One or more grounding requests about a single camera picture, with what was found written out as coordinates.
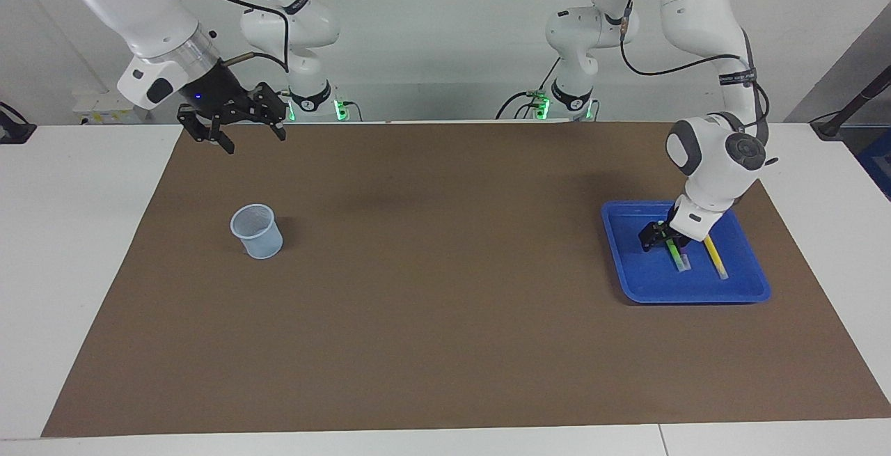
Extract blue crate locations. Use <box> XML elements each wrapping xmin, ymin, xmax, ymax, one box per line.
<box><xmin>855</xmin><ymin>129</ymin><xmax>891</xmax><ymax>201</ymax></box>

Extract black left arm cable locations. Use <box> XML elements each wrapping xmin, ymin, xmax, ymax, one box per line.
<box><xmin>618</xmin><ymin>0</ymin><xmax>772</xmax><ymax>143</ymax></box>

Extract black left base cables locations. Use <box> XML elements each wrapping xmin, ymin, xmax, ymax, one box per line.
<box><xmin>496</xmin><ymin>59</ymin><xmax>561</xmax><ymax>120</ymax></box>

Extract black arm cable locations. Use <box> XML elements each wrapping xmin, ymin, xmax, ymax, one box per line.
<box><xmin>157</xmin><ymin>0</ymin><xmax>290</xmax><ymax>72</ymax></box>
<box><xmin>618</xmin><ymin>0</ymin><xmax>772</xmax><ymax>143</ymax></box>

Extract green pen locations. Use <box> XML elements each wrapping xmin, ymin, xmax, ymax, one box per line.
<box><xmin>665</xmin><ymin>237</ymin><xmax>691</xmax><ymax>273</ymax></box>

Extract yellow pen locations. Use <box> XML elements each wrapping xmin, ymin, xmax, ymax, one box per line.
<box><xmin>703</xmin><ymin>235</ymin><xmax>730</xmax><ymax>280</ymax></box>

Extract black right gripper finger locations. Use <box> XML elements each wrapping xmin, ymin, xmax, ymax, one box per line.
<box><xmin>177</xmin><ymin>107</ymin><xmax>235</xmax><ymax>155</ymax></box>
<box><xmin>223</xmin><ymin>82</ymin><xmax>287</xmax><ymax>142</ymax></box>

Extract brown table mat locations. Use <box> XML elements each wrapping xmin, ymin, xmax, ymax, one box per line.
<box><xmin>40</xmin><ymin>120</ymin><xmax>891</xmax><ymax>438</ymax></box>

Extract translucent plastic cup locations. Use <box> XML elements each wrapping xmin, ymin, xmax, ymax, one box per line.
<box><xmin>230</xmin><ymin>203</ymin><xmax>284</xmax><ymax>260</ymax></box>

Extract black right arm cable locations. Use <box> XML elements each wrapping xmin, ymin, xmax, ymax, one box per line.
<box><xmin>157</xmin><ymin>0</ymin><xmax>290</xmax><ymax>72</ymax></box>

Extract white power strip box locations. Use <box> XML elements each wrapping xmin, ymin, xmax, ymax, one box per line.
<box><xmin>73</xmin><ymin>91</ymin><xmax>140</xmax><ymax>125</ymax></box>

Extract black clamp mount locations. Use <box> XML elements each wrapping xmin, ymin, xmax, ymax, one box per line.
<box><xmin>0</xmin><ymin>102</ymin><xmax>37</xmax><ymax>145</ymax></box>

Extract black stand pole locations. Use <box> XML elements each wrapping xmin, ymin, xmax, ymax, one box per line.
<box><xmin>811</xmin><ymin>66</ymin><xmax>891</xmax><ymax>140</ymax></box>

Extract blue plastic tray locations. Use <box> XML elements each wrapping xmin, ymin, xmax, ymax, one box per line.
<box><xmin>601</xmin><ymin>200</ymin><xmax>772</xmax><ymax>304</ymax></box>

